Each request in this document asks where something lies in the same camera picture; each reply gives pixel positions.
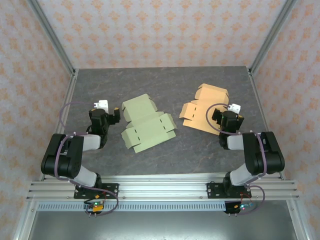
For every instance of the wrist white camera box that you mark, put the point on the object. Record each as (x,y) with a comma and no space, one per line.
(102,104)
(236,108)

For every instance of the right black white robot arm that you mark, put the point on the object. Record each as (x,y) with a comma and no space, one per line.
(270,155)

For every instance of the orange paper box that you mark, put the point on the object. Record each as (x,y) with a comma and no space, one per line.
(200,117)

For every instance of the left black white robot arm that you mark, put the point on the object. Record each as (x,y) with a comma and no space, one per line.
(65,155)

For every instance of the aluminium table side rail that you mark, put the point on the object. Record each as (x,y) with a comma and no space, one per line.
(69,95)
(259,100)

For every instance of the grey metal sheet panel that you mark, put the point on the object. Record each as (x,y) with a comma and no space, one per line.
(162,227)

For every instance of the green paper box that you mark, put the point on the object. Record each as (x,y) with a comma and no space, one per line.
(147,135)

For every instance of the aluminium mounting rail beam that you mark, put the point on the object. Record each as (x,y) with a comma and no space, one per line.
(162,190)

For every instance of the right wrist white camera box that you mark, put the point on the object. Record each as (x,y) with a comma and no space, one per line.
(236,108)

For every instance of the aluminium upright frame post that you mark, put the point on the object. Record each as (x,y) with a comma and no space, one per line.
(52,35)
(272,35)

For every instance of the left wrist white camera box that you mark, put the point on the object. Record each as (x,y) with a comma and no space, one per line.
(102,104)

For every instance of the aluminium lower frame bar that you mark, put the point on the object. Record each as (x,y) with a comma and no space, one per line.
(22,228)
(302,228)

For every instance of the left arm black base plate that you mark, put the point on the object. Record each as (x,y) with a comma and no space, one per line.
(112,190)

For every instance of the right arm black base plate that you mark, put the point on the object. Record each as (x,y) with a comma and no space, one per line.
(212,190)

